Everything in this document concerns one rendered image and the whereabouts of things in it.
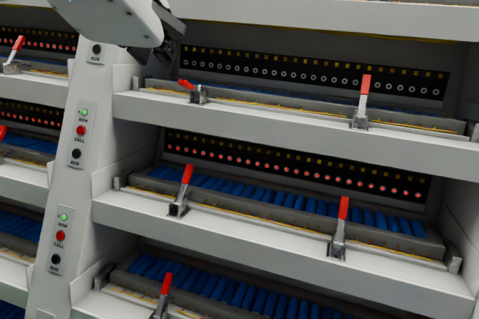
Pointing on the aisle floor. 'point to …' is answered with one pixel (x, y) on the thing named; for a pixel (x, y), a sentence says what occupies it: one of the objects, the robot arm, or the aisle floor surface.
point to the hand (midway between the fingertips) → (152, 49)
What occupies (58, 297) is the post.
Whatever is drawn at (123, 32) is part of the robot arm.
